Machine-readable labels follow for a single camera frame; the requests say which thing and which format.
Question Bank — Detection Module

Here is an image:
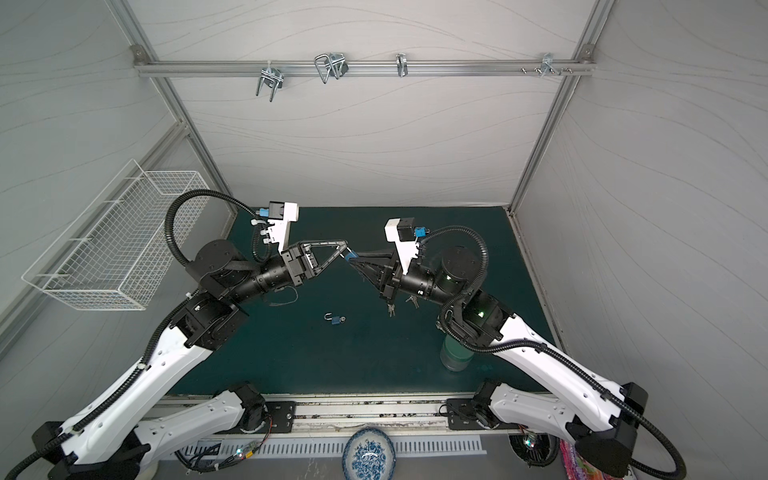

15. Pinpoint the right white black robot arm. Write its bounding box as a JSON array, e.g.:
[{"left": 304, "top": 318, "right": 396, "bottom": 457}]
[{"left": 345, "top": 219, "right": 687, "bottom": 479}]

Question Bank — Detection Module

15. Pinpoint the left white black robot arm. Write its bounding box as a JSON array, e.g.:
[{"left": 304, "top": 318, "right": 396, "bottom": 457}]
[{"left": 6, "top": 189, "right": 325, "bottom": 479}]

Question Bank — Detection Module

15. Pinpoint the blue padlock left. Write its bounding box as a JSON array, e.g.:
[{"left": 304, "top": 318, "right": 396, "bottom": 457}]
[{"left": 324, "top": 312, "right": 346, "bottom": 325}]

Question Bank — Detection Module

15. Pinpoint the green table mat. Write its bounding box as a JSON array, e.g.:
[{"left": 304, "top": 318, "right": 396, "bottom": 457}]
[{"left": 167, "top": 206, "right": 574, "bottom": 396}]

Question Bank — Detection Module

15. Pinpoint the green lidded jar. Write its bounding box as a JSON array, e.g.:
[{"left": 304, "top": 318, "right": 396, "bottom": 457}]
[{"left": 440, "top": 335, "right": 475, "bottom": 372}]

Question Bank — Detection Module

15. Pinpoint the blue white patterned plate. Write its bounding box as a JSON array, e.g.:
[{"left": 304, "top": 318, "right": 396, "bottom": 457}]
[{"left": 342, "top": 427, "right": 397, "bottom": 480}]

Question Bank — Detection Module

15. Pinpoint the metal U-bolt clamp left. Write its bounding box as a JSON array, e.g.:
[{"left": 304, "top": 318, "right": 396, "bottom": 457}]
[{"left": 255, "top": 66, "right": 284, "bottom": 102}]

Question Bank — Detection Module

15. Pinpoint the metal u-bolt clamp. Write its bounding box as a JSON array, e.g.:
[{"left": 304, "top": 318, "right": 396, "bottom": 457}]
[
  {"left": 255, "top": 66, "right": 284, "bottom": 102},
  {"left": 314, "top": 52, "right": 349, "bottom": 84}
]

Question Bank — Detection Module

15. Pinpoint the metal U-bolt clamp middle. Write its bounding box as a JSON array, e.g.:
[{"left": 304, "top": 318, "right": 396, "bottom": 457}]
[{"left": 314, "top": 52, "right": 349, "bottom": 84}]

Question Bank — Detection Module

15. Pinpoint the black round fan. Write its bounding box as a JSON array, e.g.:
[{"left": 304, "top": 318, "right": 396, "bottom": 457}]
[{"left": 509, "top": 432, "right": 560, "bottom": 468}]

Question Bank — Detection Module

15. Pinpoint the pink Fox's candy bag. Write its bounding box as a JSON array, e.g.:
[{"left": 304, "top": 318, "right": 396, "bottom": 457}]
[{"left": 560, "top": 440, "right": 619, "bottom": 480}]

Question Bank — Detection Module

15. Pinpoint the metal bolt clamp right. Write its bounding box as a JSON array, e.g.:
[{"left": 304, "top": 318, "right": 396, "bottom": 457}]
[{"left": 520, "top": 53, "right": 573, "bottom": 77}]

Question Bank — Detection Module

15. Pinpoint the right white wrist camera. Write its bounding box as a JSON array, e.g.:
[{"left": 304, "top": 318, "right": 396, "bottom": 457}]
[{"left": 384, "top": 217, "right": 428, "bottom": 275}]

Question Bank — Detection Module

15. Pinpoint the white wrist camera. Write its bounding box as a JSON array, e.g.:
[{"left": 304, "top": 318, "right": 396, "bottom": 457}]
[
  {"left": 384, "top": 217, "right": 428, "bottom": 275},
  {"left": 250, "top": 201, "right": 299, "bottom": 253}
]

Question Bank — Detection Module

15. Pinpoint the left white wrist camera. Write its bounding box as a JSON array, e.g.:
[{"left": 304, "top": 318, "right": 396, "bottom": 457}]
[{"left": 250, "top": 201, "right": 299, "bottom": 253}]

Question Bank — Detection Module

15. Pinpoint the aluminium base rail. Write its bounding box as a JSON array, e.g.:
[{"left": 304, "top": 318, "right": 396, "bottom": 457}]
[{"left": 149, "top": 391, "right": 608, "bottom": 442}]

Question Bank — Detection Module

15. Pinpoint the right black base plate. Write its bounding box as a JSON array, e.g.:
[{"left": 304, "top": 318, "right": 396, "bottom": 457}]
[{"left": 438, "top": 398, "right": 500, "bottom": 431}]

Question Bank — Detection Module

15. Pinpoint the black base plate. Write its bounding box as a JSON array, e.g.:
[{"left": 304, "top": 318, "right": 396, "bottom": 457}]
[
  {"left": 438, "top": 398, "right": 500, "bottom": 431},
  {"left": 236, "top": 401, "right": 296, "bottom": 434}
]

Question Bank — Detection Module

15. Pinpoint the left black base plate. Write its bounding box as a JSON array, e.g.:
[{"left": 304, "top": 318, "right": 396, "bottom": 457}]
[{"left": 236, "top": 401, "right": 296, "bottom": 434}]

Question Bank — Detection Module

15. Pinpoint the white wire basket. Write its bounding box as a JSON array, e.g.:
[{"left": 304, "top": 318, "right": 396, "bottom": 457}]
[{"left": 21, "top": 160, "right": 207, "bottom": 311}]

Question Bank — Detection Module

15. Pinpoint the aluminium crossbar rail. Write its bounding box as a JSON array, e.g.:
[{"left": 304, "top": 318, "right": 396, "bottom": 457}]
[{"left": 135, "top": 57, "right": 596, "bottom": 78}]

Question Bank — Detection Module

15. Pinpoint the small metal bracket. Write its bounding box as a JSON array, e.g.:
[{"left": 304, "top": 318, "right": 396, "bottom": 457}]
[{"left": 395, "top": 53, "right": 408, "bottom": 78}]

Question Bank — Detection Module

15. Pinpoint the white vented cable duct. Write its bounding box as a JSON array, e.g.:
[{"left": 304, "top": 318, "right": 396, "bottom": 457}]
[{"left": 179, "top": 435, "right": 487, "bottom": 460}]

